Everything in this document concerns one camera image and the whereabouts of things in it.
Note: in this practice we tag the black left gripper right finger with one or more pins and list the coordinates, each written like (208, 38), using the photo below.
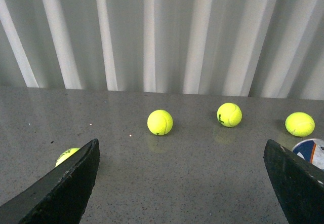
(298, 184)

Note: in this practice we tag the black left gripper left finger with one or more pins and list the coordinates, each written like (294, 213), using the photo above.
(62, 195)

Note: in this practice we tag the clear Wilson tennis ball can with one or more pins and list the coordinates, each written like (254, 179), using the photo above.
(311, 150)

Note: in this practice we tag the yellow tennis ball far left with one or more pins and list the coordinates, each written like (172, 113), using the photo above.
(65, 155)

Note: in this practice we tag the yellow tennis ball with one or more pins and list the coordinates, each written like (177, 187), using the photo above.
(65, 155)
(229, 114)
(160, 122)
(300, 124)

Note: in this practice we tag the yellow tennis ball right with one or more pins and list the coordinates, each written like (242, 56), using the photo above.
(300, 124)

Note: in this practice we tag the yellow tennis ball centre left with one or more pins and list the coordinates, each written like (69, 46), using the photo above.
(160, 122)

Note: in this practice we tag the white pleated curtain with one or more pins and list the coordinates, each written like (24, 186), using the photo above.
(257, 48)

